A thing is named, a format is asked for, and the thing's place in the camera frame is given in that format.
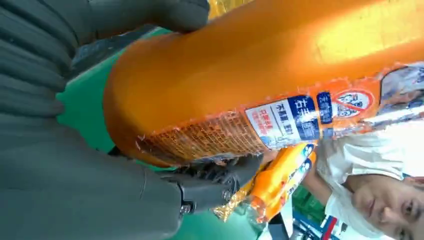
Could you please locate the red pole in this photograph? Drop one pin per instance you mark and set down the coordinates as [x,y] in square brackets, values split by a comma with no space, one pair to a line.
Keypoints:
[328,229]

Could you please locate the green plastic crate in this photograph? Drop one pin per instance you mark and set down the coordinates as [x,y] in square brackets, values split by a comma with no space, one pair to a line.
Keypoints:
[308,205]

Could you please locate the yellow sheet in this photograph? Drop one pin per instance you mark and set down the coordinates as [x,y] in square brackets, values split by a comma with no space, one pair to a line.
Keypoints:
[225,6]

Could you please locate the crinkled orange plastic wrapper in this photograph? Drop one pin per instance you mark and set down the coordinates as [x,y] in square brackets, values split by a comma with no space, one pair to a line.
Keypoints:
[232,202]

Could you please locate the ribbed grey right arm sleeve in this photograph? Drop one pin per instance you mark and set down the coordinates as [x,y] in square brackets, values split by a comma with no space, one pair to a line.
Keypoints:
[30,56]

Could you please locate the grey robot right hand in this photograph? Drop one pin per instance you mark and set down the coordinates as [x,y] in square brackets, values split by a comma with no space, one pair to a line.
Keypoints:
[66,185]

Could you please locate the blue metal rack frame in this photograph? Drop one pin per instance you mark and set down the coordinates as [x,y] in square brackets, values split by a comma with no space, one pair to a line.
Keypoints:
[306,228]

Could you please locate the person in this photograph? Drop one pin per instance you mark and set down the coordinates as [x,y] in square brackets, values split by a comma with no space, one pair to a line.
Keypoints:
[381,205]

